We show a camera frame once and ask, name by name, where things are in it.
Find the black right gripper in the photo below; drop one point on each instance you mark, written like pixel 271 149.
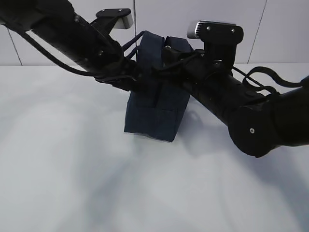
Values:
pixel 179 69

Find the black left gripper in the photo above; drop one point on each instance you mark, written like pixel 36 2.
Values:
pixel 128 77

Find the dark navy lunch bag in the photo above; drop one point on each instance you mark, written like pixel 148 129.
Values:
pixel 156 110

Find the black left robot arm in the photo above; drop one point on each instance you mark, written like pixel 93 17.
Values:
pixel 84 48

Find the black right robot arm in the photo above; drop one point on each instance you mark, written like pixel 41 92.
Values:
pixel 259 119

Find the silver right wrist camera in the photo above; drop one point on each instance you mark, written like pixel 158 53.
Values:
pixel 220 39

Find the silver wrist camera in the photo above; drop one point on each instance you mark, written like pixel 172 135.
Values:
pixel 220 39
pixel 113 18

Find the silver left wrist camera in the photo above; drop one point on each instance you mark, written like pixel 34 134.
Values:
pixel 113 18

